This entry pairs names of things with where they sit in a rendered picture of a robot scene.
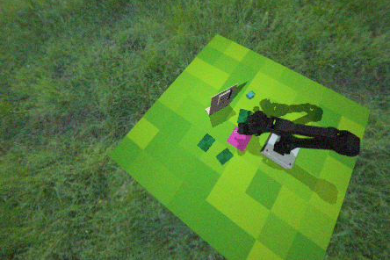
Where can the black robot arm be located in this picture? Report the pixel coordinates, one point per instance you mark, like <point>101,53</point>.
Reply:
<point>325,138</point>

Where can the small teal block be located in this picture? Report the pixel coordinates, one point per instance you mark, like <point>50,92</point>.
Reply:
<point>250,94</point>

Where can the magenta flat square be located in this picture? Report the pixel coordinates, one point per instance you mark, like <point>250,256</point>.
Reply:
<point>239,141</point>

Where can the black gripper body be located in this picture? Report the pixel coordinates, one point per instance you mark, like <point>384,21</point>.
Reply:
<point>244,129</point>

